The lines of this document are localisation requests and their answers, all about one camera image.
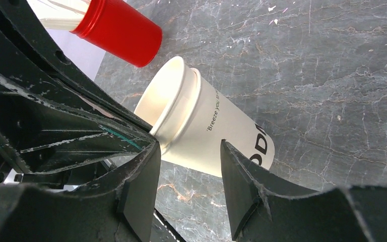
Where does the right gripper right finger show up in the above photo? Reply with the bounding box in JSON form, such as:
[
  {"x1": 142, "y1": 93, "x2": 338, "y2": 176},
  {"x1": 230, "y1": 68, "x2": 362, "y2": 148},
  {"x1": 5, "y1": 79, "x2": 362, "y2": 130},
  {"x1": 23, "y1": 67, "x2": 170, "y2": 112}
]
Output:
[{"x1": 220, "y1": 140, "x2": 387, "y2": 241}]

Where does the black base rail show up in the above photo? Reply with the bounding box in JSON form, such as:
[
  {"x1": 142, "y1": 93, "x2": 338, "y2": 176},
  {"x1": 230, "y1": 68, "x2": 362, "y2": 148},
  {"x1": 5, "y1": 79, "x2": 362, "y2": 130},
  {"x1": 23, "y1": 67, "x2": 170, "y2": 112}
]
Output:
[{"x1": 150, "y1": 209, "x2": 186, "y2": 242}]

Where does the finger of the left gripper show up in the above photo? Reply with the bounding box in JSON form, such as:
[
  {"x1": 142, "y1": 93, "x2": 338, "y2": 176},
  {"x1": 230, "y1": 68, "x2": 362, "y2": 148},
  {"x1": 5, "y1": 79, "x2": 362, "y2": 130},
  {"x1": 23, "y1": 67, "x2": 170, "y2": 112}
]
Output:
[{"x1": 0, "y1": 1, "x2": 157, "y2": 183}]

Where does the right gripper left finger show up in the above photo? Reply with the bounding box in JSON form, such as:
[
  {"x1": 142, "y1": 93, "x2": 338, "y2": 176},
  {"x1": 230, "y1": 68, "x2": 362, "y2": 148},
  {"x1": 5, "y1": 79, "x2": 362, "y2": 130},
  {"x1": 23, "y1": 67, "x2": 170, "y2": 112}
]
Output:
[{"x1": 0, "y1": 142, "x2": 161, "y2": 241}]

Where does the white paper coffee cup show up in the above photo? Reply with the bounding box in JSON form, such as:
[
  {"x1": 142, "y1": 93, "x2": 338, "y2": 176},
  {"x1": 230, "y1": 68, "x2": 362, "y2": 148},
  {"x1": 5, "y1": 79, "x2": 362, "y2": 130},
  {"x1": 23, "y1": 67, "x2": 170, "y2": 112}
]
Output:
[{"x1": 135, "y1": 56, "x2": 275, "y2": 177}]

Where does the red cup holder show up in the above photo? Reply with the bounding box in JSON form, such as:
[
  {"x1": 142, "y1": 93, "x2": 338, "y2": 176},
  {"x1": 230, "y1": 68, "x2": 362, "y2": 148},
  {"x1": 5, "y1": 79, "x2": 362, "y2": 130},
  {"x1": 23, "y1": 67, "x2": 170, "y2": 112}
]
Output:
[{"x1": 71, "y1": 0, "x2": 163, "y2": 68}]

